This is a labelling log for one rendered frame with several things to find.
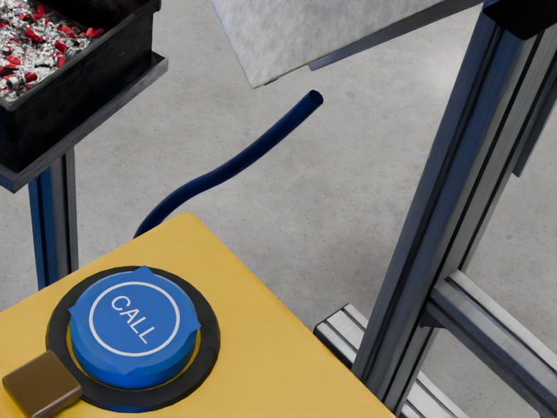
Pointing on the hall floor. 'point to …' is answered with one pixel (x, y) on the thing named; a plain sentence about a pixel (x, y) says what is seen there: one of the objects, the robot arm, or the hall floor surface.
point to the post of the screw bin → (55, 221)
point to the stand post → (459, 184)
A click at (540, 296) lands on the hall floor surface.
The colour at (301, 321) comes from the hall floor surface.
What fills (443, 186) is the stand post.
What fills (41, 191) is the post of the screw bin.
